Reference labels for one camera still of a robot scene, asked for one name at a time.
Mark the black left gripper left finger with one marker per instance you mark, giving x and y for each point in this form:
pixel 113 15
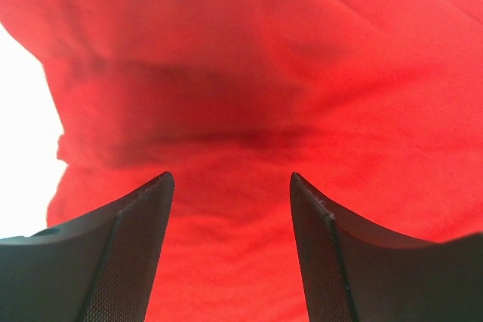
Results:
pixel 97 267

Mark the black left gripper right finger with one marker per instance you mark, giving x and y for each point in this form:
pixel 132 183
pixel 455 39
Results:
pixel 356 270

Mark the red t shirt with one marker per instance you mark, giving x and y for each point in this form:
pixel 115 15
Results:
pixel 377 102

